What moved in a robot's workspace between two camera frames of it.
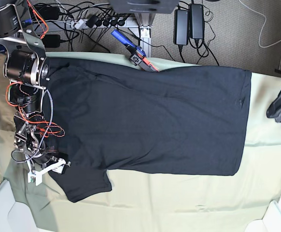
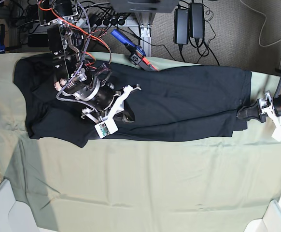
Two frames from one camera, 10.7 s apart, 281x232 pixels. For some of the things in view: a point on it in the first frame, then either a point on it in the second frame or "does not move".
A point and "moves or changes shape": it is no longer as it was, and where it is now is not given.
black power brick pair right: [197, 21] does not move
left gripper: [35, 177] to [109, 103]
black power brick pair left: [181, 27] does not move
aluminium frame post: [146, 20] does not move
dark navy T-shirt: [108, 116] moves or changes shape
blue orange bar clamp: [138, 56] does not move
